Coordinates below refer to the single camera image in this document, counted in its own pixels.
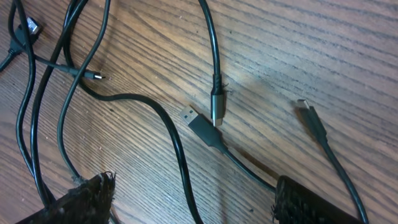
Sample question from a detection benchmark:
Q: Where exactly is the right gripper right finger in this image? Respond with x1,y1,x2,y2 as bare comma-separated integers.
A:
272,175,362,224

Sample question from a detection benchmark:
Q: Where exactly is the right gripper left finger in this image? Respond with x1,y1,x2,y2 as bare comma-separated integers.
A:
16,171,116,224

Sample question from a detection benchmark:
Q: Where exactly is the black grey-plug USB cable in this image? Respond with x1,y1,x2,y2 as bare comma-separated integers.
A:
197,0,370,224

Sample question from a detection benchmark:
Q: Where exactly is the thin black USB cable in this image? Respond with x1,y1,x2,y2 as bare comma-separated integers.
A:
0,0,106,80

